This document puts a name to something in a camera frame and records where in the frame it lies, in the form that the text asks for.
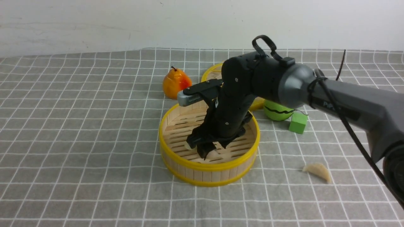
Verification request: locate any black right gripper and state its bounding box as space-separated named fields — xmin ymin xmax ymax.
xmin=187 ymin=52 xmax=261 ymax=160

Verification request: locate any bamboo steamer tray yellow rim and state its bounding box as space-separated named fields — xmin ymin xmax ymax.
xmin=158 ymin=102 xmax=261 ymax=187

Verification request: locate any orange toy pear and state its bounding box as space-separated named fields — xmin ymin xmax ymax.
xmin=163 ymin=66 xmax=192 ymax=100

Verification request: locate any white dumpling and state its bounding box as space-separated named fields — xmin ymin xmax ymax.
xmin=302 ymin=163 xmax=332 ymax=184
xmin=184 ymin=142 xmax=192 ymax=150

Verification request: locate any green toy watermelon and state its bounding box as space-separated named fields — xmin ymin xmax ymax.
xmin=263 ymin=100 xmax=295 ymax=122

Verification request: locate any green cube block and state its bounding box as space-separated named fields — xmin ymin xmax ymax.
xmin=288 ymin=112 xmax=308 ymax=135

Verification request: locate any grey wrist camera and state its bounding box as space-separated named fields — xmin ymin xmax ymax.
xmin=177 ymin=79 xmax=223 ymax=107

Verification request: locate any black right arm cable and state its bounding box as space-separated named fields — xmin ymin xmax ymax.
xmin=252 ymin=35 xmax=404 ymax=205

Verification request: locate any woven bamboo steamer lid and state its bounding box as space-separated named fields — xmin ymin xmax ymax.
xmin=200 ymin=63 xmax=264 ymax=112

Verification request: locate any grey checked tablecloth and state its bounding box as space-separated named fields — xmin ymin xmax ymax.
xmin=0 ymin=49 xmax=403 ymax=227

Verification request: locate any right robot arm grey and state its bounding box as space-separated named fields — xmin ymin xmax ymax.
xmin=177 ymin=52 xmax=404 ymax=206

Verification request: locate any pinkish dumpling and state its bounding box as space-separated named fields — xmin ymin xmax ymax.
xmin=205 ymin=150 xmax=223 ymax=160

